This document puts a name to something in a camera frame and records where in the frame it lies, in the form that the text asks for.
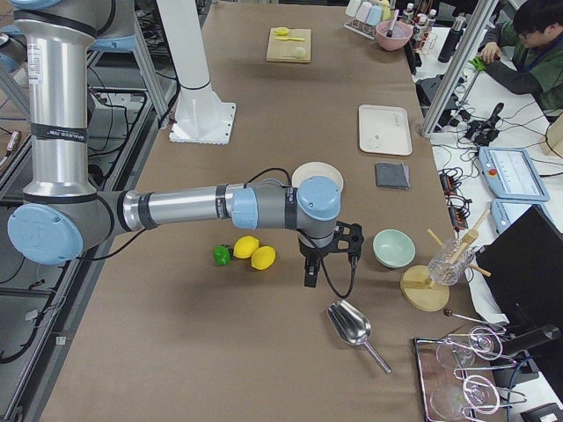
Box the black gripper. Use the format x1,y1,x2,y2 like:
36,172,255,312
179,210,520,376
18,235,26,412
298,222,364,288

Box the cream round plate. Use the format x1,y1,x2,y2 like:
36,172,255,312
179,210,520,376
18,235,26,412
291,161,344,194

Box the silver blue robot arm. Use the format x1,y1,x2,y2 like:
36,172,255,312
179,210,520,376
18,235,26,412
7,1,363,287

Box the cream rabbit tray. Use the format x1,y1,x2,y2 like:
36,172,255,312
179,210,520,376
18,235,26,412
358,105,413,156

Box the yellow lemon near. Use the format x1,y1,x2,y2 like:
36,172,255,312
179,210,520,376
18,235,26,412
251,245,276,271

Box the yellow lemon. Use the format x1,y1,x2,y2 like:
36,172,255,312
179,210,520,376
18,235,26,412
251,245,276,271
233,236,260,259

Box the yellow lemon far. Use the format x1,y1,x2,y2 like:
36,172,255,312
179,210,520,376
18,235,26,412
233,236,260,259

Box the metal scoop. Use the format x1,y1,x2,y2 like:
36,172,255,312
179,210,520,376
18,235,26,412
326,299,392,374

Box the mint green bowl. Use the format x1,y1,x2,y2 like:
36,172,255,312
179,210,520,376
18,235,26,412
373,229,415,268

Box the green lime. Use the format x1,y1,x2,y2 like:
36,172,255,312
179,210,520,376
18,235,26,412
212,244,231,266

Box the wooden cup stand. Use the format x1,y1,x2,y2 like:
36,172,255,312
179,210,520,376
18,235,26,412
400,209,492,311

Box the grey folded cloth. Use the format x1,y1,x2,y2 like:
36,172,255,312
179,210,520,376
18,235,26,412
375,162,410,190

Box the clear glass cup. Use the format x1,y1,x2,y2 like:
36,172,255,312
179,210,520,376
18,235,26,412
428,238,475,286

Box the blue teach pendant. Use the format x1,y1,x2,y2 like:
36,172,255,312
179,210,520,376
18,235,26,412
490,199,533,235
478,147,550,202

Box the black monitor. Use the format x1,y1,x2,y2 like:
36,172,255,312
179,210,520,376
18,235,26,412
477,206,562,328

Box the wooden cutting board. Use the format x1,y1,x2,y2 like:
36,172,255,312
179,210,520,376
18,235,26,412
266,27,311,63

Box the yellow plastic knife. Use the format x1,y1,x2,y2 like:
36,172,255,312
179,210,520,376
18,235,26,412
274,35,305,42

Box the lemon slices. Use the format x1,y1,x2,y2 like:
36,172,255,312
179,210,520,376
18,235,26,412
272,27,289,36

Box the pink bowl with ice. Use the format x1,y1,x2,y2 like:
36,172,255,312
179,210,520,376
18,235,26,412
376,20,413,51

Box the pastel cup rack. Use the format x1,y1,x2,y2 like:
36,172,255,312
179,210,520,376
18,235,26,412
344,0,391,38

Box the black bottle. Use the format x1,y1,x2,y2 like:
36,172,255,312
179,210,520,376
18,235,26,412
437,16,466,63

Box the person in green jacket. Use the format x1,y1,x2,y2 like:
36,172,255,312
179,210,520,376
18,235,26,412
479,0,562,120

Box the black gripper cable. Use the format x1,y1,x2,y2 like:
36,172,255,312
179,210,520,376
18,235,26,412
320,250,360,300

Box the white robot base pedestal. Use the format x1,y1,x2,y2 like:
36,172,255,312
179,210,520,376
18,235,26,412
157,0,236,145

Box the wire glass rack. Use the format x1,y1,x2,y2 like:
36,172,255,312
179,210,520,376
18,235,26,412
413,325,527,421

